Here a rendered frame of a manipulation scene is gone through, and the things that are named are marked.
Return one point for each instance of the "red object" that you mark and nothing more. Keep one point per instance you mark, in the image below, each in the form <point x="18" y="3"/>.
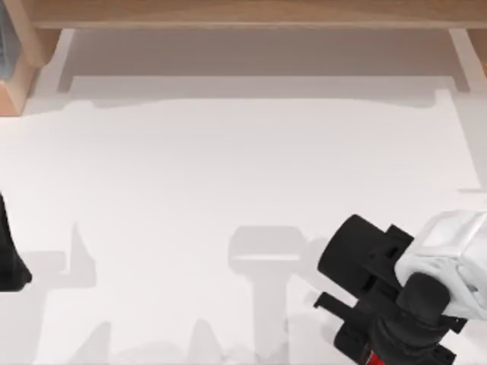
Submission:
<point x="376" y="358"/>

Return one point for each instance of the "wooden cupboard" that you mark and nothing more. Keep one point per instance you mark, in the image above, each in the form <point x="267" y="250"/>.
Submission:
<point x="243" y="13"/>

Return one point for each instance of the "pale grey rounded box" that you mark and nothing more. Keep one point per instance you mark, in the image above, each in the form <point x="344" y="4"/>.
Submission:
<point x="445" y="239"/>

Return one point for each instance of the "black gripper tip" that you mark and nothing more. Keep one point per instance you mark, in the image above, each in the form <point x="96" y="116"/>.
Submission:
<point x="9" y="262"/>

